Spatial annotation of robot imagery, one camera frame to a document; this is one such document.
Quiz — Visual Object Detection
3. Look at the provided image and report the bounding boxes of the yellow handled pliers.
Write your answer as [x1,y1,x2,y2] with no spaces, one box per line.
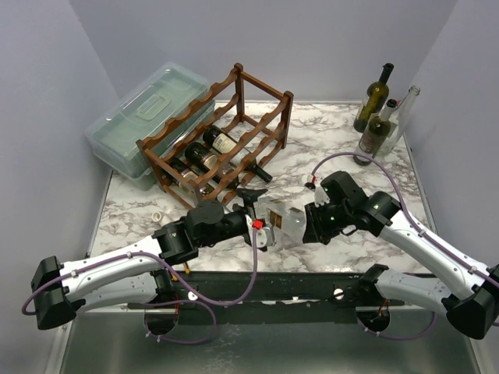
[169,262,191,282]

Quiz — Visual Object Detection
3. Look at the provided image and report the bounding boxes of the tall clear glass bottle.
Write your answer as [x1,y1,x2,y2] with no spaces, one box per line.
[376,85,421,157]

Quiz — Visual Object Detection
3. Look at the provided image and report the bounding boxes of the green bottle cream label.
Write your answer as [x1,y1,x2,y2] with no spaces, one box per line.
[201,125,274,184]

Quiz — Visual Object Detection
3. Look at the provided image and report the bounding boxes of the green bottle white neck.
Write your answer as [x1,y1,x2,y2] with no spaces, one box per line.
[353,99,397,166]

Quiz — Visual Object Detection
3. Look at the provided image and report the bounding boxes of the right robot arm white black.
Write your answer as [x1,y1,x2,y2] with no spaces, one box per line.
[303,171,498,340]

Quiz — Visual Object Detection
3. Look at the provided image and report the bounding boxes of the brown wooden wine rack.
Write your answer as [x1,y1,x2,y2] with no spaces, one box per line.
[136,63,294,209]

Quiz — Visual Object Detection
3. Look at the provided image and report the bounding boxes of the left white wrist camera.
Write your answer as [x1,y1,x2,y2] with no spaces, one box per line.
[249,219,277,252]

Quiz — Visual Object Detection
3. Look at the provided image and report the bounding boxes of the green bottle grey label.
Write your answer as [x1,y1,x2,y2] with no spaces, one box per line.
[184,142,234,183]

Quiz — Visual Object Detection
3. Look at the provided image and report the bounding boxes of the translucent green plastic storage box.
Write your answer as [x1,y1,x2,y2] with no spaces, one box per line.
[85,62,210,191]

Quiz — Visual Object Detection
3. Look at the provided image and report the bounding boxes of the white plastic pipe fitting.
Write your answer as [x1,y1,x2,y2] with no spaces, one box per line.
[151,212,164,224]

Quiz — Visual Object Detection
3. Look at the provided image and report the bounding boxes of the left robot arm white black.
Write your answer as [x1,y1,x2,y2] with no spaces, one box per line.
[22,188,273,330]

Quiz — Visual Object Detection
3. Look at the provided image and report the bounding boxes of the clear square glass bottle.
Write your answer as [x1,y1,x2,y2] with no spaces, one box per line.
[255,197,306,243]

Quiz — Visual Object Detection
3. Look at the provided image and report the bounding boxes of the green bottle silver cap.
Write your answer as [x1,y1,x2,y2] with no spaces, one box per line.
[169,157,214,196]

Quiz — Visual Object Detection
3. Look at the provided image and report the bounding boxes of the tall dark green bottle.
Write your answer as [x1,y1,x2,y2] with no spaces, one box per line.
[353,63,395,132]

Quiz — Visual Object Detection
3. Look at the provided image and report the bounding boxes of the black front mounting rail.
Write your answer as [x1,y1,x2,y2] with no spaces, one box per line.
[128,268,430,325]

